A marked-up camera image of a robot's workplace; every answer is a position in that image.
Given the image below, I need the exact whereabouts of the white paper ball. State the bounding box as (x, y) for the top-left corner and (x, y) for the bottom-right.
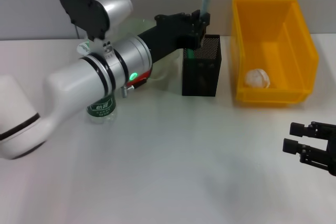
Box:
(244, 68), (271, 89)

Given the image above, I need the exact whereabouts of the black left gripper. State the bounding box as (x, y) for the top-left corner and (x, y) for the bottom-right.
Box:
(136, 9), (211, 62)

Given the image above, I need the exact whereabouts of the clear green-label water bottle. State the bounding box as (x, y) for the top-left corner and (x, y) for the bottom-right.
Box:
(76, 40), (118, 124)

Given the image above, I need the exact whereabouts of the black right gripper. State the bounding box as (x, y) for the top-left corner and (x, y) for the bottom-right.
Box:
(282, 120), (336, 177)

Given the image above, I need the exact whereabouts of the yellow plastic bin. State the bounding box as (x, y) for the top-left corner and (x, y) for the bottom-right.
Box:
(230, 0), (320, 108)

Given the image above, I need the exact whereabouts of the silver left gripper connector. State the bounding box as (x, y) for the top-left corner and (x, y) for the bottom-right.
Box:
(120, 84), (135, 99)

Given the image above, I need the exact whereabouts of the black mesh pen holder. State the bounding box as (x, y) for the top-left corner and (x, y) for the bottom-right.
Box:
(181, 34), (223, 97)

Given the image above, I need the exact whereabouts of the translucent green fruit bowl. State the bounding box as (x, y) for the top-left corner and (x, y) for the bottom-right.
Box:
(115, 17), (184, 83)

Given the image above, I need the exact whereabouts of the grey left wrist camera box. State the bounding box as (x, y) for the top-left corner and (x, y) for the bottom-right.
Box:
(58, 0), (134, 43)

